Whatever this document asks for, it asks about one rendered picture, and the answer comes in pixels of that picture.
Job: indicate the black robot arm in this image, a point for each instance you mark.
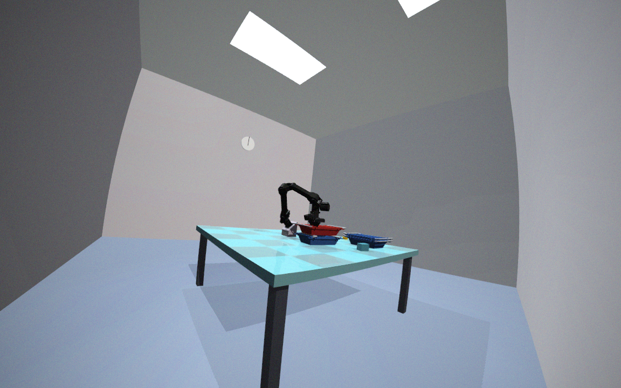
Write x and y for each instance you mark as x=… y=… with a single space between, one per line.
x=311 y=196

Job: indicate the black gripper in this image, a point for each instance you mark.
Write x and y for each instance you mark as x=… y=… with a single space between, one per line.
x=316 y=221

